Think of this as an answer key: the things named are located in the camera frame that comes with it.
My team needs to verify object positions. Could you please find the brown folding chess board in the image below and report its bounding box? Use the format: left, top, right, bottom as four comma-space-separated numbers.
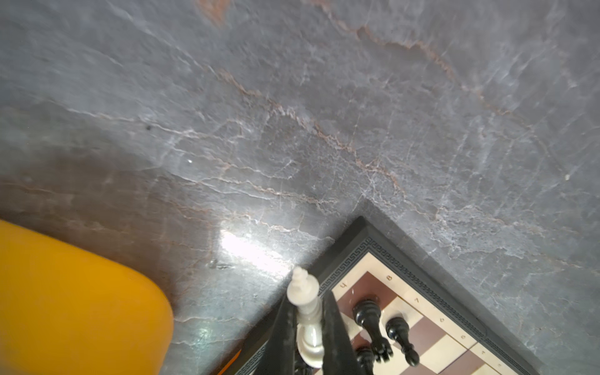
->
222, 217, 534, 374

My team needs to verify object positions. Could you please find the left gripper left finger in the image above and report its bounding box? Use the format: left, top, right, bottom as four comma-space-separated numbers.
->
254, 297, 297, 375

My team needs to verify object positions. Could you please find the yellow plastic tray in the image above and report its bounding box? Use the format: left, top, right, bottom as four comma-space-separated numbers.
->
1, 221, 173, 374

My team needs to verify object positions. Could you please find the black rook on board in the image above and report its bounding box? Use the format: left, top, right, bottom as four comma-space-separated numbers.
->
352, 299, 394, 363

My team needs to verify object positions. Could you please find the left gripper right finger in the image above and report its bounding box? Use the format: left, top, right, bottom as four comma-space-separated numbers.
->
322, 291, 363, 375

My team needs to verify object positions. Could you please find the black knight on board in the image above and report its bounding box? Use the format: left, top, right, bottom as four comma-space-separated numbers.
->
356, 346, 375, 375

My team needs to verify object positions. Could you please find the white chess piece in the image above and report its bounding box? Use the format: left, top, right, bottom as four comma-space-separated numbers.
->
286, 267, 324, 369

